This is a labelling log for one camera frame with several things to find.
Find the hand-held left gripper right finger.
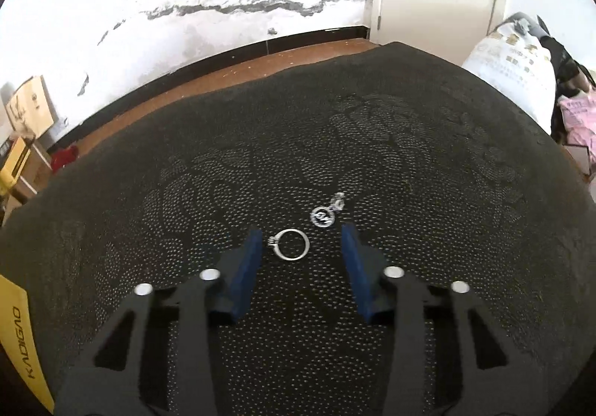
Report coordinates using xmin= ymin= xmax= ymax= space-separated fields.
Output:
xmin=341 ymin=221 xmax=532 ymax=416

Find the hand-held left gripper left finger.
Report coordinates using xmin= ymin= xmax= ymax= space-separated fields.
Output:
xmin=55 ymin=226 xmax=265 ymax=416

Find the silver ring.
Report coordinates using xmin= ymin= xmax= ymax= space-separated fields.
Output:
xmin=269 ymin=229 xmax=310 ymax=261

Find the yellow box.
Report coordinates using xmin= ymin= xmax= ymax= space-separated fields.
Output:
xmin=0 ymin=274 xmax=56 ymax=414

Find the round silver earring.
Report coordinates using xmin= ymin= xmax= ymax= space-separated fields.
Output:
xmin=311 ymin=206 xmax=334 ymax=229

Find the black dotted mat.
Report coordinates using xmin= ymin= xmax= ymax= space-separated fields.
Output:
xmin=0 ymin=41 xmax=596 ymax=416

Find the red cloth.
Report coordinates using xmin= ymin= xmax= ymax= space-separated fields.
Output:
xmin=50 ymin=145 xmax=80 ymax=172

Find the brown cardboard box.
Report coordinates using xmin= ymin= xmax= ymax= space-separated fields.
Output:
xmin=9 ymin=148 xmax=52 ymax=207

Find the white printed sack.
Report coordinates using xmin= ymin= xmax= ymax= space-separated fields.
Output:
xmin=462 ymin=12 xmax=559 ymax=128

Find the yellow and black carton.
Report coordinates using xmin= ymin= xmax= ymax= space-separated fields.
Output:
xmin=0 ymin=137 xmax=33 ymax=193

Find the pink plastic bag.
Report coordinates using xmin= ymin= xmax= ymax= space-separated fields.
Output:
xmin=559 ymin=92 xmax=596 ymax=175

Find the dark cloth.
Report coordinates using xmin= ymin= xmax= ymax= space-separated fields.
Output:
xmin=538 ymin=16 xmax=594 ymax=95

